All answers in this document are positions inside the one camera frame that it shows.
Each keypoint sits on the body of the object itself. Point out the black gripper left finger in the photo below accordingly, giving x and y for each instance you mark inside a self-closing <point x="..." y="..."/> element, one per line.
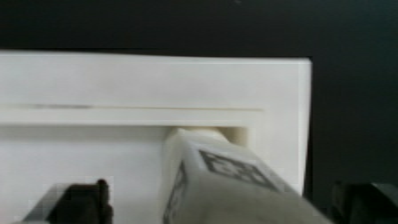
<point x="75" y="204"/>

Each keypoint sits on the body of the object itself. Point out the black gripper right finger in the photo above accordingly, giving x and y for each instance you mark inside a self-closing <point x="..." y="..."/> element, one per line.
<point x="365" y="203"/>

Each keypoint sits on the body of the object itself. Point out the white square tabletop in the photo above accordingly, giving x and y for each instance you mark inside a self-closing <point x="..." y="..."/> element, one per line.
<point x="72" y="146"/>

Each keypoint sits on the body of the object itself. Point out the white obstacle fence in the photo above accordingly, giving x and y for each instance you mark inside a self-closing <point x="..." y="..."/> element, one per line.
<point x="107" y="80"/>

